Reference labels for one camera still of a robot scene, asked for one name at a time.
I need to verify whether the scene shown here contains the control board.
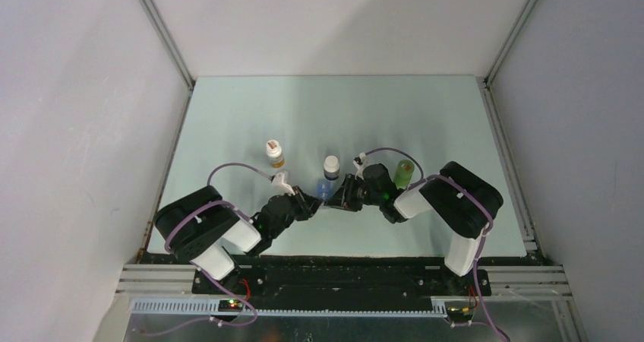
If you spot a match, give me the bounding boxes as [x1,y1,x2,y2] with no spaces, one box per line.
[217,299,245,312]
[446,306,475,315]

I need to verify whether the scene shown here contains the right control board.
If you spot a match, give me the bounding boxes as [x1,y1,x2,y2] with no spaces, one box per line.
[446,306,475,315]

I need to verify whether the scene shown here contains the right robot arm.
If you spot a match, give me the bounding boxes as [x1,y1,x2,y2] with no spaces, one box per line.
[325,161,504,295]

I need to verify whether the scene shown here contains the aluminium frame post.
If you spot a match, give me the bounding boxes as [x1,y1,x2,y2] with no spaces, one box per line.
[484,0,540,89]
[138,0,196,90]

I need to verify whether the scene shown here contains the white pill bottle blue label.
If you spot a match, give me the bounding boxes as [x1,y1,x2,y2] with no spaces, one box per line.
[324,155,340,181]

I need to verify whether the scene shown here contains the left control board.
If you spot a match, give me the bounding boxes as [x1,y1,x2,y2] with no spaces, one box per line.
[217,299,245,312]

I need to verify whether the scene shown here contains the green pill bottle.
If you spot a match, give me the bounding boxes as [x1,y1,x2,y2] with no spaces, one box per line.
[393,160,415,189]

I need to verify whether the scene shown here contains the right aluminium frame post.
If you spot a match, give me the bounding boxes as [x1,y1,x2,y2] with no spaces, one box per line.
[484,0,540,89]

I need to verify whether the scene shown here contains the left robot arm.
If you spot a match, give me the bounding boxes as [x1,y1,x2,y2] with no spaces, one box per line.
[153,185,323,294]

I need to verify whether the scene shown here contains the blue pill organizer box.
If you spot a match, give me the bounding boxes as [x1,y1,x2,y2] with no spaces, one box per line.
[316,178,332,201]

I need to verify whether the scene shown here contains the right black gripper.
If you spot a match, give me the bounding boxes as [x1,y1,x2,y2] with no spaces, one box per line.
[324,174,382,212]

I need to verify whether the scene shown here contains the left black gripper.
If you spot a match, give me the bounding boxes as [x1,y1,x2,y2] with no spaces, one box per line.
[270,185,324,239]

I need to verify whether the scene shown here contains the white bottle orange label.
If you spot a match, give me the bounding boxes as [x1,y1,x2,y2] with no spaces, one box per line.
[265,139,285,168]

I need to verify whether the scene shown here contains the left aluminium frame post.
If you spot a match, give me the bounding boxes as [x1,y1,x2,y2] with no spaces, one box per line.
[138,0,196,90]

